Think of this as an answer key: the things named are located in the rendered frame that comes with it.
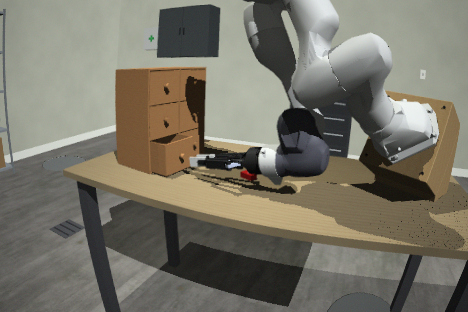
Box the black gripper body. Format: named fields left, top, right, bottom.
left=231, top=147, right=262, bottom=175

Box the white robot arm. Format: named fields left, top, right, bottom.
left=244, top=0, right=439, bottom=185

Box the red nine-volt battery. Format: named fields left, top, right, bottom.
left=240, top=170, right=257, bottom=181

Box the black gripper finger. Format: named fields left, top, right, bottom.
left=189, top=155, right=243, bottom=171
left=197, top=152, right=246, bottom=158

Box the small brown chest of drawers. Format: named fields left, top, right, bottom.
left=115, top=67, right=206, bottom=174

